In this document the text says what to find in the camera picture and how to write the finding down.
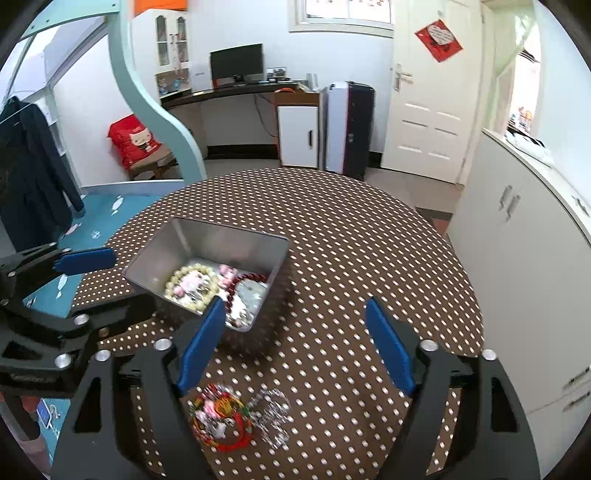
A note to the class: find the white panel door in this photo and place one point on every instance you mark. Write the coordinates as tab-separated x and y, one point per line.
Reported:
429	120

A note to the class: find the small white door cabinet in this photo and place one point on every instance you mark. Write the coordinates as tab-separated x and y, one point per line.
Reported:
295	134

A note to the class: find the sheer doorway curtain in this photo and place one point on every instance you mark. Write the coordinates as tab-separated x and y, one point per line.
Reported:
508	69

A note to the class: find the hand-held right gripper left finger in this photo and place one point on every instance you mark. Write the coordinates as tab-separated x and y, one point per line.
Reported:
201	346

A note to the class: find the white box on desk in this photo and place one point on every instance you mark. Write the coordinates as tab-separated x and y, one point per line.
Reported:
200	78

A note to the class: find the white sideboard cabinet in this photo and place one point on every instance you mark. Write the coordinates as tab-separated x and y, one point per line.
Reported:
531	258

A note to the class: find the bunch of keys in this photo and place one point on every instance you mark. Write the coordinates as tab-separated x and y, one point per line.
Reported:
580	201

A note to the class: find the person's left forearm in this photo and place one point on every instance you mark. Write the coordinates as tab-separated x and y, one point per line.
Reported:
25	429

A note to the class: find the silver metal tin box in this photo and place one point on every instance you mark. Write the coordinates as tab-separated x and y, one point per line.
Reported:
217	244

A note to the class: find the dark wooden desk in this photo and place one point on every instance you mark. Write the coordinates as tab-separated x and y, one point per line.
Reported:
217	92

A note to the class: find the wooden chair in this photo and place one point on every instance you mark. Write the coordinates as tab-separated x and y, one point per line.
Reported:
154	168

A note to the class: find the small desk photo box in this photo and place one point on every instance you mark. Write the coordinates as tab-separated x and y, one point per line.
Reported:
277	73

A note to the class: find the black computer monitor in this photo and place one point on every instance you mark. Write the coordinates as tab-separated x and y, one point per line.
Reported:
236	62

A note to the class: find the white folded cloth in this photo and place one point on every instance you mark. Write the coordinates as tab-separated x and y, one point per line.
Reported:
531	147

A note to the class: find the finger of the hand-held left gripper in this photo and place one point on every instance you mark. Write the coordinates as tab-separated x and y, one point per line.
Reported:
85	261
120	311

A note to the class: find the red cartoon cat bag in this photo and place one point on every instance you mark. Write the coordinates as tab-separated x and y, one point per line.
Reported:
134	141

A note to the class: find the dark hanging jacket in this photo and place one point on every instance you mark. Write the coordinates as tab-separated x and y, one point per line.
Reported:
32	175

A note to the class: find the blue picture box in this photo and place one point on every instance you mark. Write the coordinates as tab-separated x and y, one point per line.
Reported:
173	85

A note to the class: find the pale jade pendant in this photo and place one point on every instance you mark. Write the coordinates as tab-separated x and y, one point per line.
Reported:
251	297

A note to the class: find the teal bunk bed frame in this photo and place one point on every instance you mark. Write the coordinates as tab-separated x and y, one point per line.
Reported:
152	106

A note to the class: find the white framed window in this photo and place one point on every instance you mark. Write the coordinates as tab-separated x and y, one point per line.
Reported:
341	25

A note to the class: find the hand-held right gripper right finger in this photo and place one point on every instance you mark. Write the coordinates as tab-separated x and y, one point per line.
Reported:
390	346

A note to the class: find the clear acrylic stand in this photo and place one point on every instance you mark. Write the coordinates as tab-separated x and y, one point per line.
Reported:
312	81

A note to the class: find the orange box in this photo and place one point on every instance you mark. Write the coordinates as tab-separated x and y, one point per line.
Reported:
161	4

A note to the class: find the white glass-door cabinet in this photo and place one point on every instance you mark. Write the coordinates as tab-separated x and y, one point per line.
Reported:
171	41

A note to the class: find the white upright panel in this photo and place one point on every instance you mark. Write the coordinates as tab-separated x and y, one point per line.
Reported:
334	129

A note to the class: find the red diamond door decoration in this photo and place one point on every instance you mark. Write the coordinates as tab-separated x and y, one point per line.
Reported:
438	41

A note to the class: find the brown polka dot tablecloth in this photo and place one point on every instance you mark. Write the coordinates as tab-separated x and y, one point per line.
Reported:
351	258

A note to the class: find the blue patterned bed mat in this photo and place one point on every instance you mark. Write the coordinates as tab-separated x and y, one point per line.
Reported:
115	207

